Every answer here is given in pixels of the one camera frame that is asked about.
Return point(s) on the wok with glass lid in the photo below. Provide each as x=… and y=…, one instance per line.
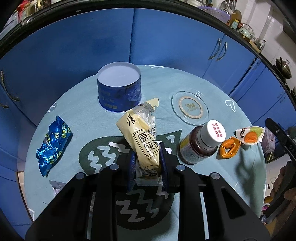
x=283, y=67

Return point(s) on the teal printed tablecloth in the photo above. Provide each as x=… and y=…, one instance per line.
x=92, y=129

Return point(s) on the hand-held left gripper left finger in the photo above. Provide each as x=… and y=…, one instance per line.
x=131, y=171

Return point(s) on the purple plastic basket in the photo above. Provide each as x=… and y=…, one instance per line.
x=214, y=12

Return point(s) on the person's right hand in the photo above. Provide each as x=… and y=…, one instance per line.
x=285, y=178

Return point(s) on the brown bottle white cap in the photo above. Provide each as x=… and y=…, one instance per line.
x=198, y=143

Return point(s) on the mint bottle yellow cap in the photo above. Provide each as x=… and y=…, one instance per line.
x=235, y=23

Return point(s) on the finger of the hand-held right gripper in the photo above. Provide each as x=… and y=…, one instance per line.
x=278, y=136

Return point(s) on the cream bread wrapper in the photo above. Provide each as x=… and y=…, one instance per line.
x=143, y=139

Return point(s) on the white snack wrapper orange print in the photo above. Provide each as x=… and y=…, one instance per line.
x=251, y=135

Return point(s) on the blue round tin can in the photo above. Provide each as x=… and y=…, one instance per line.
x=119, y=89

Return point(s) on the mint green kettle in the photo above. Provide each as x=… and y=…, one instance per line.
x=244, y=30

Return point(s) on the small clear plastic wrapper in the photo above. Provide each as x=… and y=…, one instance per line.
x=56, y=187

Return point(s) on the blue foil wrapper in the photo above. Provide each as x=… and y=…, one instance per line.
x=54, y=146

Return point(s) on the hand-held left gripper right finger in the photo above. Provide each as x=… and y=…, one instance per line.
x=163, y=169

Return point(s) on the clear round plastic lid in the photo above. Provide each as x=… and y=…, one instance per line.
x=190, y=107

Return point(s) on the orange peel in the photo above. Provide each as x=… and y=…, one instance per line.
x=229, y=148

